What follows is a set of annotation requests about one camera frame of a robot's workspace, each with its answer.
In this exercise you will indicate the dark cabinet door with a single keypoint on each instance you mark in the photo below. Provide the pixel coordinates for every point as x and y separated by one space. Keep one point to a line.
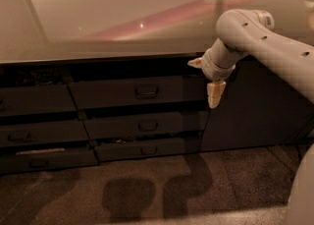
257 108

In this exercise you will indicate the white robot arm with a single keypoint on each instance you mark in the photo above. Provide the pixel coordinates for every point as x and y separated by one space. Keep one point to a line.
251 32

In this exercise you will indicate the dark drawer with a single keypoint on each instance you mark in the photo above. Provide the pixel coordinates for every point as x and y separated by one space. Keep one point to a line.
114 93
40 133
39 99
146 124
143 149
47 161

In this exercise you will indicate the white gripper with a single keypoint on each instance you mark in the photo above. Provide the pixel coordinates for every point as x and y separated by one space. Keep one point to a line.
213 67

